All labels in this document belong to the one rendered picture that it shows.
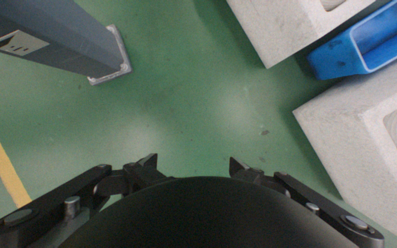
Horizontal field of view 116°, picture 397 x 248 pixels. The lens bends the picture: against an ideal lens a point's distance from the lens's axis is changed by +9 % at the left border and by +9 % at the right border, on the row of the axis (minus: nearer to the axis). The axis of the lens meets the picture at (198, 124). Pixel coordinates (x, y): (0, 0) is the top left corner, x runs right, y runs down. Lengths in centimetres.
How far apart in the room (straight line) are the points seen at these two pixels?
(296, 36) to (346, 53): 15
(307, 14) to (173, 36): 33
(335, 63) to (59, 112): 86
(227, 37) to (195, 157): 41
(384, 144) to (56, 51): 65
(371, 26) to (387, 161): 40
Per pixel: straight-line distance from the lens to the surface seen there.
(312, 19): 34
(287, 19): 36
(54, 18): 36
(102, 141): 56
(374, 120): 40
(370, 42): 68
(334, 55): 49
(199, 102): 42
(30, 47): 38
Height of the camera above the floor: 42
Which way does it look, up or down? 82 degrees down
